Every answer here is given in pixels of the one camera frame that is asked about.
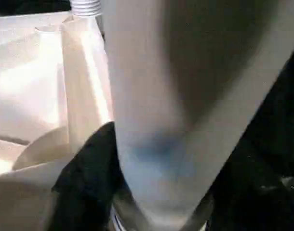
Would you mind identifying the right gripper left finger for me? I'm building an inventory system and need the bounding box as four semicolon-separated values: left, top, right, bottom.
48;121;125;231

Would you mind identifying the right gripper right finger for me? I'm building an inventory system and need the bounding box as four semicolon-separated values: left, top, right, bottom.
199;141;294;231

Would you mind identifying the white plastic table leg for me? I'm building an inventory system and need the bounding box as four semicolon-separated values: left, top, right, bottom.
101;0;294;231
71;0;102;17

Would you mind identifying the white plastic table top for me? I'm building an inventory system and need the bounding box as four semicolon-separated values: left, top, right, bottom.
0;11;117;231

